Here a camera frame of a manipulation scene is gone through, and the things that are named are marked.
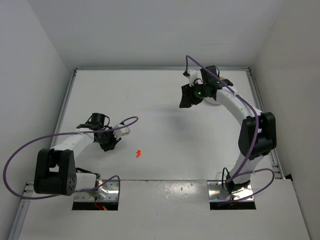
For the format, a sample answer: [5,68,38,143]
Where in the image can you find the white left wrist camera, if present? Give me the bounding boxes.
[113,123,131,139]

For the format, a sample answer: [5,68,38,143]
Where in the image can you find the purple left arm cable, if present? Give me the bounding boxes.
[2,116,139,200]

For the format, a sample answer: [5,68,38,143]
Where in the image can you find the white round divided container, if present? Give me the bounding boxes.
[205,77,233,106]

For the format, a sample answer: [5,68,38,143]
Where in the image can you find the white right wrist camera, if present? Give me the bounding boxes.
[183,69,199,87]

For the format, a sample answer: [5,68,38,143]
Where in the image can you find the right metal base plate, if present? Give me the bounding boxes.
[207,181,253,203]

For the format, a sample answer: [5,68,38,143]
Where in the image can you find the orange zigzag lego piece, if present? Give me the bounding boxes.
[136,150,141,158]

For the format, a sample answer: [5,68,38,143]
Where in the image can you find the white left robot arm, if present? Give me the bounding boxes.
[33,113,130,196]

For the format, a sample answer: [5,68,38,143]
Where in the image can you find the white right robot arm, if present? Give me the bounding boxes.
[179,66,277,193]

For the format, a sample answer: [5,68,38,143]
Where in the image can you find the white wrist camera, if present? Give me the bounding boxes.
[183,69,199,87]
[113,123,131,139]

